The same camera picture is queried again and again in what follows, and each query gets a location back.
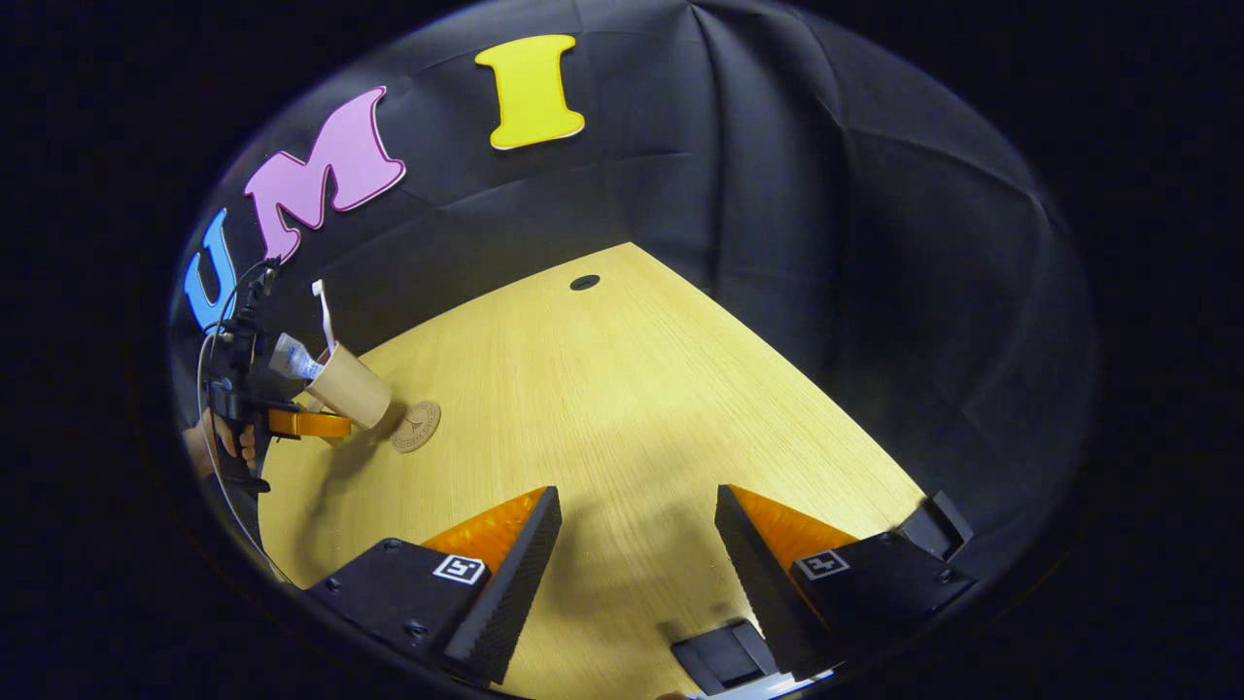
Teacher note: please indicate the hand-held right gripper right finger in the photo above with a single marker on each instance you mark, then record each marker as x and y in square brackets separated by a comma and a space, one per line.
[758, 583]

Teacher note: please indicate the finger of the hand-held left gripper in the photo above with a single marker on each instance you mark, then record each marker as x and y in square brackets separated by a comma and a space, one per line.
[311, 425]

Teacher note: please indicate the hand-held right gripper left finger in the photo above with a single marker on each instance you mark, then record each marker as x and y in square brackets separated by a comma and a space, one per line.
[515, 583]

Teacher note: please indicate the beige cup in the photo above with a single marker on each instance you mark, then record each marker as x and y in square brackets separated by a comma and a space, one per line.
[352, 389]

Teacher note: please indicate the white toothpaste tube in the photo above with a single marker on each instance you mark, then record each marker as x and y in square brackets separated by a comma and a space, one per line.
[293, 358]

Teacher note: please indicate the white toothbrush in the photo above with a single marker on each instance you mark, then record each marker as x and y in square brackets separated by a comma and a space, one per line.
[324, 316]

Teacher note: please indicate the round wooden coaster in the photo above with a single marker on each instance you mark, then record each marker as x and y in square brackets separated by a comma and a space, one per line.
[417, 428]

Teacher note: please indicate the wooden desktop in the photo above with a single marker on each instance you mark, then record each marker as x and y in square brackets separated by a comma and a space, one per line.
[632, 408]

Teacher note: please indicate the black plastic bracket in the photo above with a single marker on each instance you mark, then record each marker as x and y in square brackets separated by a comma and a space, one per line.
[935, 525]
[724, 656]

